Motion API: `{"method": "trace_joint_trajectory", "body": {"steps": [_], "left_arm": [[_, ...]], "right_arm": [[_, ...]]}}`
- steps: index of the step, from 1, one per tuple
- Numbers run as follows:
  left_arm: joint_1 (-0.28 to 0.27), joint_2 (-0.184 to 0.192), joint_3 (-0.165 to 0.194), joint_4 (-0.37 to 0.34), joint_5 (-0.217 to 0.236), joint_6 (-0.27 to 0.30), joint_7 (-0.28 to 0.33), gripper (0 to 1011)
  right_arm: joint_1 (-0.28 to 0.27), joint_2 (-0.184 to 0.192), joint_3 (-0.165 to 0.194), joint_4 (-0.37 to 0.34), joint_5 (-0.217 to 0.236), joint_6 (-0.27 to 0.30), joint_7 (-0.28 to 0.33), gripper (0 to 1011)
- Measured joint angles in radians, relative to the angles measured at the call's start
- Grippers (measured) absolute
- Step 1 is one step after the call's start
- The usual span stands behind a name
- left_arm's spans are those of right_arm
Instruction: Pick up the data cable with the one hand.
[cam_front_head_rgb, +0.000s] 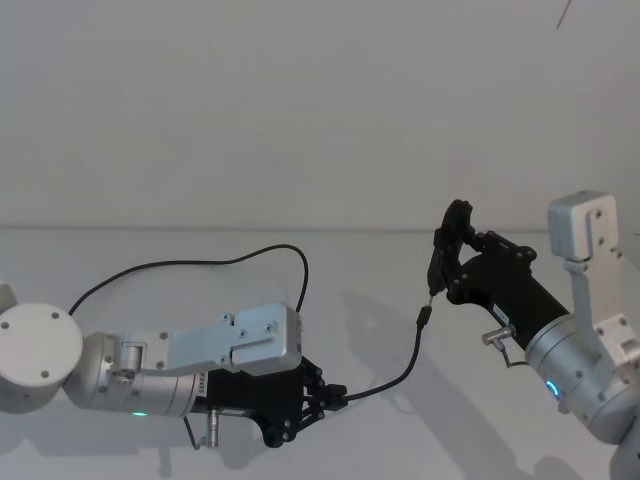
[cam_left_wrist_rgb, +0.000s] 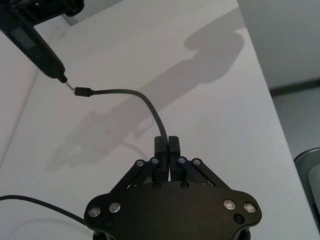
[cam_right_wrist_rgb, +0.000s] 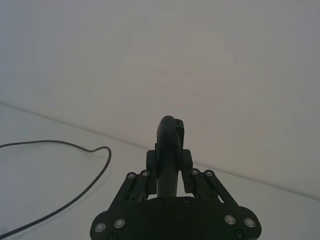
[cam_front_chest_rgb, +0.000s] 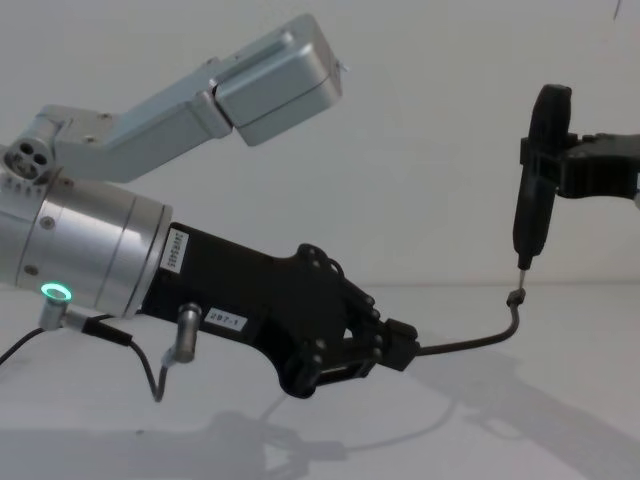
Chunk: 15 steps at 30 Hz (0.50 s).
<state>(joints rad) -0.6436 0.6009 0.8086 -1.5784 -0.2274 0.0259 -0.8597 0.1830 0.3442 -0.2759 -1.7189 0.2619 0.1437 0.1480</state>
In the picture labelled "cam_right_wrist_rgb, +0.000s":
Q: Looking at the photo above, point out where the white table cloth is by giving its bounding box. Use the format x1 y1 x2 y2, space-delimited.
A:
0 102 320 240

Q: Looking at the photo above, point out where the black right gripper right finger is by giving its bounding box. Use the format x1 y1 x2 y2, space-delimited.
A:
180 148 241 208

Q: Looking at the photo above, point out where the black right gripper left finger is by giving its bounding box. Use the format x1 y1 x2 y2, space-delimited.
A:
106 148 159 214

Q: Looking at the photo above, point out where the thin black power cable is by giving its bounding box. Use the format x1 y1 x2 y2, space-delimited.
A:
0 139 112 237

